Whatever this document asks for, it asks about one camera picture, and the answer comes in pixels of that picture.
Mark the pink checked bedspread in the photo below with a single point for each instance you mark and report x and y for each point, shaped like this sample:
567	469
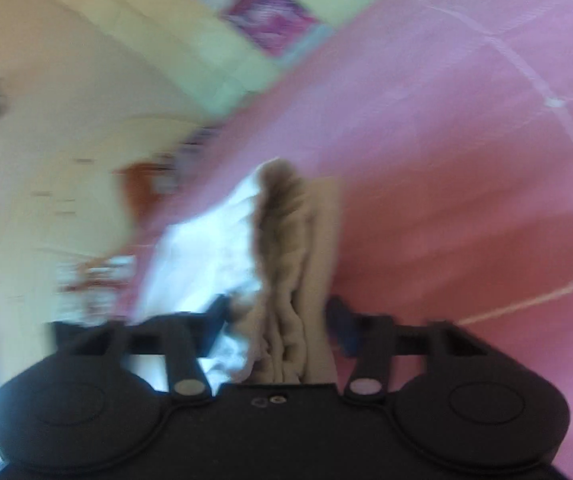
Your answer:
466	160

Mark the white pants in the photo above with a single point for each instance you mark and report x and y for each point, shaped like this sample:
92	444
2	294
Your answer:
291	260

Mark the cream headboard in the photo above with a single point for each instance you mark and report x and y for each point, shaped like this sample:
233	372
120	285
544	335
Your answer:
66	210

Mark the orange patterned pillow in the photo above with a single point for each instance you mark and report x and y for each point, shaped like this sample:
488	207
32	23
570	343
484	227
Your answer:
139	195

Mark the cream wardrobe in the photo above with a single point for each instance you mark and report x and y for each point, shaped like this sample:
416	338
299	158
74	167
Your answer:
166	25

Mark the purple wall poster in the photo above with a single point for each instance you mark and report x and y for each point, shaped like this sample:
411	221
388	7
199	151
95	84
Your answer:
266	15

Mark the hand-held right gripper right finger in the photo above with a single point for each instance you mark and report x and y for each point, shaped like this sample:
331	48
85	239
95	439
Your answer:
339	327

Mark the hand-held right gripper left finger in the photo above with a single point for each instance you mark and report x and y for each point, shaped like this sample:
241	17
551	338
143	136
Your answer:
216	322

